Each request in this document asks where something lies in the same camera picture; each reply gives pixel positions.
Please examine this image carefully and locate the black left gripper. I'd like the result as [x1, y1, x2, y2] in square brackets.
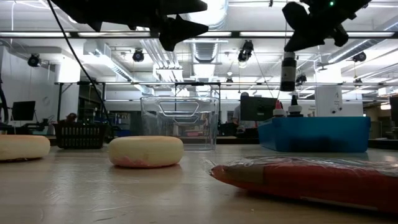
[146, 0, 210, 52]

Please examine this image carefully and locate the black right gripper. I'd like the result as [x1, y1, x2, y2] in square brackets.
[281, 0, 353, 53]

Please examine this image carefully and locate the black food colouring bottle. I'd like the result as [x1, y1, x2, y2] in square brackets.
[287, 95, 304, 118]
[280, 51, 298, 93]

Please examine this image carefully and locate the pink food colouring bottle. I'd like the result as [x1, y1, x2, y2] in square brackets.
[272, 100, 287, 118]

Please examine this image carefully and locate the orange frosted toy donut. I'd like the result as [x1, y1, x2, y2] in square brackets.
[0, 134, 51, 162]
[108, 135, 185, 169]

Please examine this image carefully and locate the red cookie package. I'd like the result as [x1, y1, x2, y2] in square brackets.
[208, 156, 398, 215]

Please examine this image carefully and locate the black overhead crossbar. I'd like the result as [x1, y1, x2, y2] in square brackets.
[0, 30, 398, 39]

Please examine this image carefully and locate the white round column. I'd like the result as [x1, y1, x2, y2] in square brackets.
[315, 84, 343, 118]

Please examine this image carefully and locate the large black monitor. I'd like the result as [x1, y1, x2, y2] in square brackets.
[239, 95, 278, 123]

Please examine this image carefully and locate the blue plastic bin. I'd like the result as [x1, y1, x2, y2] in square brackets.
[257, 116, 372, 153]

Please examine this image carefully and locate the clear plastic container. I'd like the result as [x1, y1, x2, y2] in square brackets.
[139, 96, 220, 151]

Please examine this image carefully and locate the black slotted plastic basket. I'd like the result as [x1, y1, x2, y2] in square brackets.
[52, 123, 109, 149]

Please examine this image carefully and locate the small black monitor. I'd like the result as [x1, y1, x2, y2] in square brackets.
[11, 100, 37, 122]

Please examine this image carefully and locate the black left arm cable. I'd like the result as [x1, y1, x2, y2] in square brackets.
[46, 0, 111, 125]

